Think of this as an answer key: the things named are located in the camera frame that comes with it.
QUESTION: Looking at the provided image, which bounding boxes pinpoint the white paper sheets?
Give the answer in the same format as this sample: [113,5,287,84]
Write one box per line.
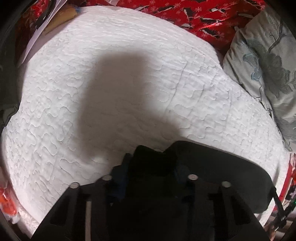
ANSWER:
[18,0,67,67]

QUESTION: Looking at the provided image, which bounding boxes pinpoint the white quilted mattress cover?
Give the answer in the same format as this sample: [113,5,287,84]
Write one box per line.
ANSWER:
[1,6,290,236]

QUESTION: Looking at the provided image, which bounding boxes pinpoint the black pants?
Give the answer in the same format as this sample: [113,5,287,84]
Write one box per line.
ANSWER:
[111,141,278,213]

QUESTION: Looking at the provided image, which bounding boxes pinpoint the orange item in plastic bag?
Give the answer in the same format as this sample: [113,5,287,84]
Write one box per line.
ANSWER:
[0,183,20,224]

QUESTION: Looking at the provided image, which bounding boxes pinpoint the grey floral pillow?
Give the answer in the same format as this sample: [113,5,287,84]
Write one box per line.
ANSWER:
[223,6,295,152]

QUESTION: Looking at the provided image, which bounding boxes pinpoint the red patterned quilt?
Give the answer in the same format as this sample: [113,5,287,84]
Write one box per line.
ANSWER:
[69,0,266,55]

